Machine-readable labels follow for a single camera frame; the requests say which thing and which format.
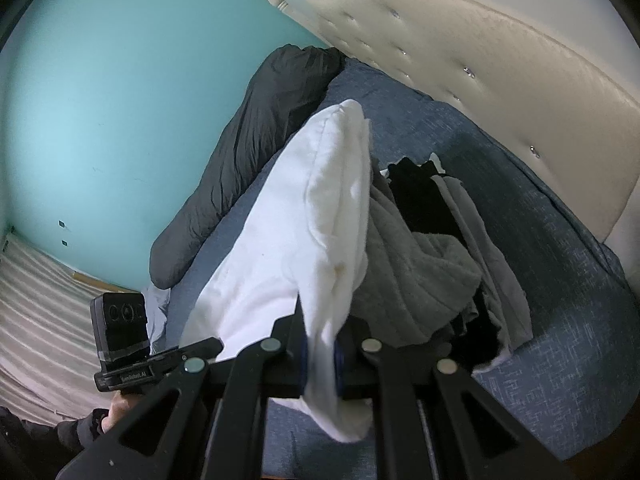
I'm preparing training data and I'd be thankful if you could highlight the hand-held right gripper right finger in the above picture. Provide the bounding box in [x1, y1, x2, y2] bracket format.
[334, 327, 576, 480]

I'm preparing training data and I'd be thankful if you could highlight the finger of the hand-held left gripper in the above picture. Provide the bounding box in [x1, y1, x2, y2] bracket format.
[150, 337, 224, 373]

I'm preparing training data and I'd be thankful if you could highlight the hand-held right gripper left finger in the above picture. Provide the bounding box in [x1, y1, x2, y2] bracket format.
[57, 294, 308, 480]

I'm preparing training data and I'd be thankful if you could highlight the white long-sleeve shirt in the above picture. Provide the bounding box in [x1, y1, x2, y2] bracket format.
[179, 99, 375, 443]

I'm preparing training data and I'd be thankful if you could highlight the person's left forearm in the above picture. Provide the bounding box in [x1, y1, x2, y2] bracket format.
[0, 405, 113, 480]

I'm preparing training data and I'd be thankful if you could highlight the grey striped clothes heap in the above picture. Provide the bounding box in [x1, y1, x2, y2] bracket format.
[350, 152, 532, 373]

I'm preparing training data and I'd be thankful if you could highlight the person's left hand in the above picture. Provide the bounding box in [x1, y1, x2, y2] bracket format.
[102, 391, 141, 433]

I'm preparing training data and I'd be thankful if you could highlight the light grey bed sheet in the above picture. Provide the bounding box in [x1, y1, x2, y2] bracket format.
[142, 282, 173, 356]

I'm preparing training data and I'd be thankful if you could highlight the wooden baseboard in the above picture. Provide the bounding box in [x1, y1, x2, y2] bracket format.
[72, 272, 136, 293]

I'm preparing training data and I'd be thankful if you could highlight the dark grey rolled duvet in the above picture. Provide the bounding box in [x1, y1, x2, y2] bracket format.
[150, 44, 346, 290]

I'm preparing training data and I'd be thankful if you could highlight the cream tufted headboard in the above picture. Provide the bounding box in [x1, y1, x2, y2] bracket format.
[235, 0, 640, 281]

